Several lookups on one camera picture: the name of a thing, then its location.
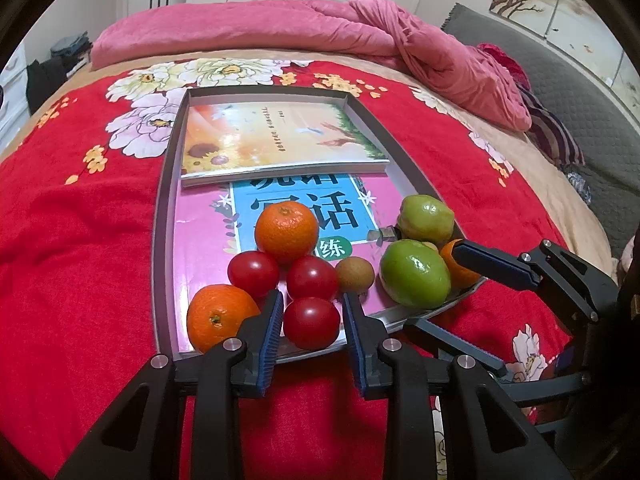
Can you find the pink duvet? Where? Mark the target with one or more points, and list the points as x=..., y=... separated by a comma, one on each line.
x=250, y=25

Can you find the dark clothes pile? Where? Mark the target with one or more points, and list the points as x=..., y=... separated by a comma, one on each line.
x=72, y=47

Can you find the orange mandarin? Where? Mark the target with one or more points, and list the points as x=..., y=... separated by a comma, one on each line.
x=222, y=317
x=287, y=230
x=462, y=276

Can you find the grey padded headboard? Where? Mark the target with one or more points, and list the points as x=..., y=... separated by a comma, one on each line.
x=575, y=110

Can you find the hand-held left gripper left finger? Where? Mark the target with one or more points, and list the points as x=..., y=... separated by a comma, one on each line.
x=272, y=340

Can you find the red tomato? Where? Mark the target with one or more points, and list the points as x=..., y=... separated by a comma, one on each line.
x=311, y=323
x=253, y=274
x=312, y=278

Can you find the brown kiwi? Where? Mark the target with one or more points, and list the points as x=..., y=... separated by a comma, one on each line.
x=355, y=274

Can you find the sunflower cover book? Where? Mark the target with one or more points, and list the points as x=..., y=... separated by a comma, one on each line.
x=280, y=135

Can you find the red pillow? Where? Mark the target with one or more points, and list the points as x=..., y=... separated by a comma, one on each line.
x=505, y=62

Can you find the red floral blanket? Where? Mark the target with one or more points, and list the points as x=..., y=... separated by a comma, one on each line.
x=75, y=260

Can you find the green jujube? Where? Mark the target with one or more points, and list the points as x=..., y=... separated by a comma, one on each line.
x=415, y=272
x=425, y=220

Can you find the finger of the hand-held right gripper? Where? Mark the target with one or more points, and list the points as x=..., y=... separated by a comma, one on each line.
x=500, y=267
x=450, y=342

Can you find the black floor bag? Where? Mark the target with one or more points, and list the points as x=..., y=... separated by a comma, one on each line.
x=45, y=82

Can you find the white drawer cabinet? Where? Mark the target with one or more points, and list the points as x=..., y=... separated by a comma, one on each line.
x=10, y=100

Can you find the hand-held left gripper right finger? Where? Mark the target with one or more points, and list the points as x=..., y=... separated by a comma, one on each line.
x=352, y=340

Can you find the grey cardboard box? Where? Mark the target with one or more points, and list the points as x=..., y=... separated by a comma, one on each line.
x=162, y=260

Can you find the pink book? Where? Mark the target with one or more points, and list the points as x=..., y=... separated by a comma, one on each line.
x=200, y=240

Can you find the striped pillow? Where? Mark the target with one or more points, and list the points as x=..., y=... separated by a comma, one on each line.
x=550, y=130

